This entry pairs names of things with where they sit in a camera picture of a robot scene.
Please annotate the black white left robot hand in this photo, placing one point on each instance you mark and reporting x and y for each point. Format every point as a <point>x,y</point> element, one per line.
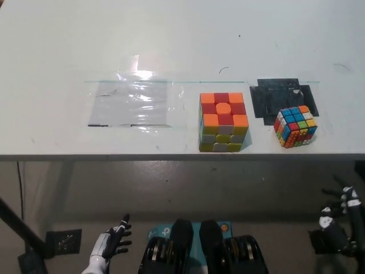
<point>114,239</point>

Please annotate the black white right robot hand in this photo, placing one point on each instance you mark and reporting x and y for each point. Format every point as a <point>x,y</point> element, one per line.
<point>332,234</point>

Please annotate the small studded multicolour puzzle cube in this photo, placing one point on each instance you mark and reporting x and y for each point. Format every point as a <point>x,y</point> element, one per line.
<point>296,125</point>

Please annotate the black left robot body block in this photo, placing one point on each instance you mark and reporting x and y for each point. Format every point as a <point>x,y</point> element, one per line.
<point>159,257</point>

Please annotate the black robot body block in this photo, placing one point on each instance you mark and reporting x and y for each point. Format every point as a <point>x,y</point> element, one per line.
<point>159,257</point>
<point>242,254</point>

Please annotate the black right robot body block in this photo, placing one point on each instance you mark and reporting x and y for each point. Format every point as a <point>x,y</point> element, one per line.
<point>242,254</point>

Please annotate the big orange red puzzle cube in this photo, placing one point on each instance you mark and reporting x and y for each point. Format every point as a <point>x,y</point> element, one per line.
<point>222,120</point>

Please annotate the black stand pole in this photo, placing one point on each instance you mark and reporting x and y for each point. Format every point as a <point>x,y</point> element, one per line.
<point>20,222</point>

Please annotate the clear plastic covered grey sheet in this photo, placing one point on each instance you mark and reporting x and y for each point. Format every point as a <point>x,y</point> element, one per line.
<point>128,102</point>

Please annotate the black tape patch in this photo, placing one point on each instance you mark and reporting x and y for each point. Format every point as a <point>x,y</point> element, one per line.
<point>268,97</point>

